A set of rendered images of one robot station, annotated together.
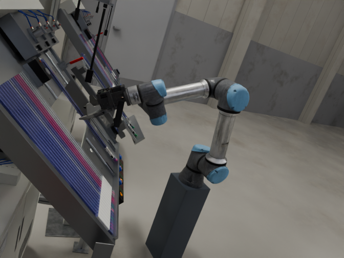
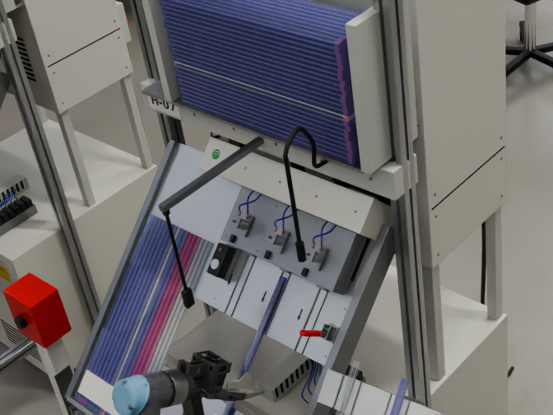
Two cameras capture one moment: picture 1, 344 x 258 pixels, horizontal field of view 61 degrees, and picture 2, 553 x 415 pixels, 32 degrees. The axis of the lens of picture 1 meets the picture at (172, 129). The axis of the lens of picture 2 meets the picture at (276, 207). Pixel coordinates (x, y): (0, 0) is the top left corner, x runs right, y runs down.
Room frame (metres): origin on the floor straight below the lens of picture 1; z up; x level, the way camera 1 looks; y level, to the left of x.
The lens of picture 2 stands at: (2.59, -0.20, 2.47)
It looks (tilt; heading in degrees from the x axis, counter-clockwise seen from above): 35 degrees down; 154
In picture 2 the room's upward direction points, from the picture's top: 10 degrees counter-clockwise
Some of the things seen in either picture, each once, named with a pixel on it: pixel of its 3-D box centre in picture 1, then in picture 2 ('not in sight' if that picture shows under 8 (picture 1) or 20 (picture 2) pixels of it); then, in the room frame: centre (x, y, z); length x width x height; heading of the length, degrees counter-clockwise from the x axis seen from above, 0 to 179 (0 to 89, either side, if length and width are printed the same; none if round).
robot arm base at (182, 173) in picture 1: (193, 173); not in sight; (1.55, -0.20, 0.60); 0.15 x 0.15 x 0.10
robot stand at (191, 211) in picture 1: (175, 217); not in sight; (1.55, -0.20, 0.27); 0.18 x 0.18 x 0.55; 37
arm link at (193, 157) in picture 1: (200, 156); not in sight; (1.55, -0.21, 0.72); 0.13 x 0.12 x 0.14; 34
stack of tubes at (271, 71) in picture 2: not in sight; (272, 64); (0.93, 0.66, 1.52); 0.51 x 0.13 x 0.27; 16
